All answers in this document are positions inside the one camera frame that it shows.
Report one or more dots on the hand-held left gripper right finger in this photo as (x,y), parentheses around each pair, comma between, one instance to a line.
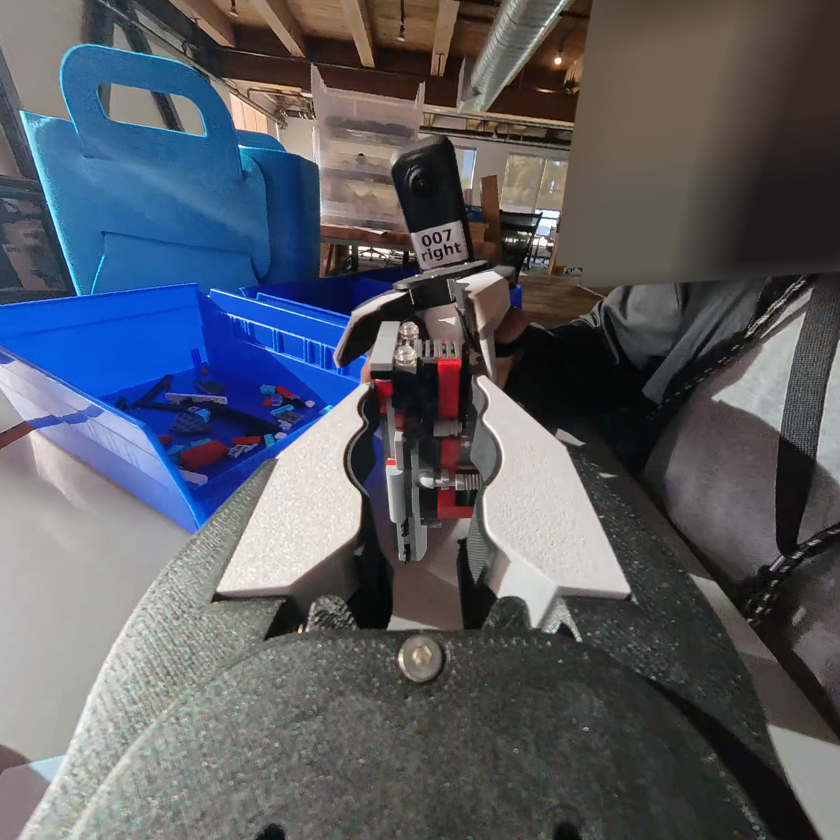
(551,518)

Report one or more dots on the toy brick truck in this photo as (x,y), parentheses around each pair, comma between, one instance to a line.
(420,407)

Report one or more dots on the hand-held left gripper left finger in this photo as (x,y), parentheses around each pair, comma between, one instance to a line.
(295,518)

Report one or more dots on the black office chair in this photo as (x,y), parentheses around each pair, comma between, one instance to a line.
(522,236)

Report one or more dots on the pile of loose toy bricks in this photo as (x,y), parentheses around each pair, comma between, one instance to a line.
(203,453)

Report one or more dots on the silver ventilation duct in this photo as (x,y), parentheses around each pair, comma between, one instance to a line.
(512,46)

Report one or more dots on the clear plastic storage box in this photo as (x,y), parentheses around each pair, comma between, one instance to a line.
(361,164)

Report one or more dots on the blue bin with white card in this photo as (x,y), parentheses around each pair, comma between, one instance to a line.
(98,328)

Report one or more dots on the person's right hand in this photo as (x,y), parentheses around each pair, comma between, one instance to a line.
(510,328)

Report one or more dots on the blue plastic bin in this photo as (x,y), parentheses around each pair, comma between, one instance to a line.
(308,302)

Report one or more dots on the blue felt bag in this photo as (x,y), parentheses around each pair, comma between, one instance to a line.
(164,197)

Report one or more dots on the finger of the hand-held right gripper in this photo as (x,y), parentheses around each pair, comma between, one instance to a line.
(364,328)
(489,295)

